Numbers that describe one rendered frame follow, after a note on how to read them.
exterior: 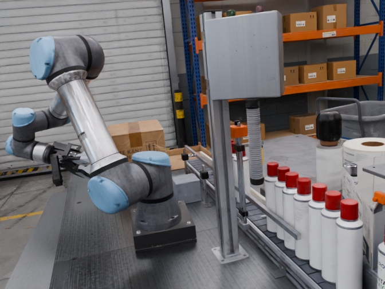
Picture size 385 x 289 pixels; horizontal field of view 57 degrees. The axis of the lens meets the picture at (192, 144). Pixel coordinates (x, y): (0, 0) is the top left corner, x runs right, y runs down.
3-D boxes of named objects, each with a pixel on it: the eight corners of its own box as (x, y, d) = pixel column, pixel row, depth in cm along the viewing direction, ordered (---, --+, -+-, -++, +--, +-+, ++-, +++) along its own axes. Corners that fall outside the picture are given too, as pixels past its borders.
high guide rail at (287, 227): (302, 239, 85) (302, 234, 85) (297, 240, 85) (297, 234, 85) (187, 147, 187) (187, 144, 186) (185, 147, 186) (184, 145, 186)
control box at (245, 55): (281, 97, 82) (277, 9, 78) (210, 101, 88) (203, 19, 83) (285, 92, 91) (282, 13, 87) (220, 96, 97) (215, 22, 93)
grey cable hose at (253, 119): (266, 184, 88) (262, 98, 83) (254, 187, 87) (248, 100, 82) (260, 180, 91) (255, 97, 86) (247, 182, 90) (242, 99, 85)
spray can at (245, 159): (253, 202, 126) (250, 146, 121) (239, 205, 125) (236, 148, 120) (247, 198, 131) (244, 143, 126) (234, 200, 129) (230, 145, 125)
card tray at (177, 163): (216, 163, 195) (216, 156, 194) (170, 171, 189) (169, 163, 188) (200, 151, 223) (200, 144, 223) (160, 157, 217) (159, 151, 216)
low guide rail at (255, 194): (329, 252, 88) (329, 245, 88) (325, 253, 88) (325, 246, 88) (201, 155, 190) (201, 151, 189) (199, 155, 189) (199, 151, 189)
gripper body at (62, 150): (83, 145, 135) (52, 137, 135) (74, 164, 130) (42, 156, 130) (85, 156, 141) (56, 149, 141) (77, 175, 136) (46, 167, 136)
